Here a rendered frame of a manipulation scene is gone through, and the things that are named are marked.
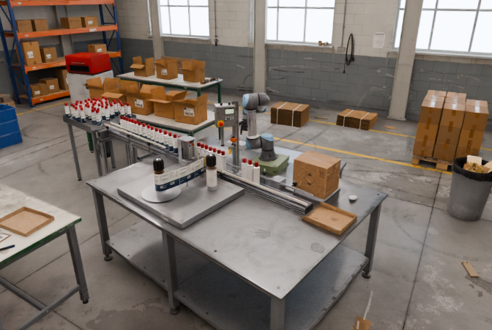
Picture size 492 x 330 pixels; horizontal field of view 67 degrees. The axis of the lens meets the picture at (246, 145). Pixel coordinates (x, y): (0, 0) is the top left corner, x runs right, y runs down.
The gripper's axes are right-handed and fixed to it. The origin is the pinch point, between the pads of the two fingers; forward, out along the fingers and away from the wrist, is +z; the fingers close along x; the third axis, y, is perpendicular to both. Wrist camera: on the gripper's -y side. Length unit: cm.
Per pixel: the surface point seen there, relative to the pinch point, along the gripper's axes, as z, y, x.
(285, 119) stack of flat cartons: 6, -76, 343
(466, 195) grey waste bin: 40, 218, 119
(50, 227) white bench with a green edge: 60, -62, -170
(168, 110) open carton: -9, -148, 71
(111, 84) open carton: -34, -270, 87
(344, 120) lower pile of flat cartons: -5, 28, 384
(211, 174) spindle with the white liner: 18, 21, -92
